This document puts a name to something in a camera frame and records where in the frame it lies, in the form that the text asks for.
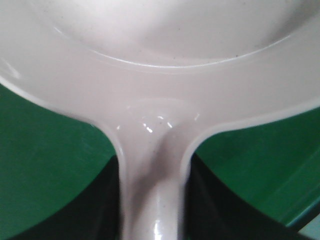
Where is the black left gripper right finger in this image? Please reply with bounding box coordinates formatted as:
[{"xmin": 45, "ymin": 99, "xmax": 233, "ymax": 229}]
[{"xmin": 184, "ymin": 153, "xmax": 310, "ymax": 240}]

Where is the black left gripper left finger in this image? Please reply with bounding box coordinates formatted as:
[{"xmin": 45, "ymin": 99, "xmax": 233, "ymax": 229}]
[{"xmin": 14, "ymin": 156, "xmax": 120, "ymax": 240}]

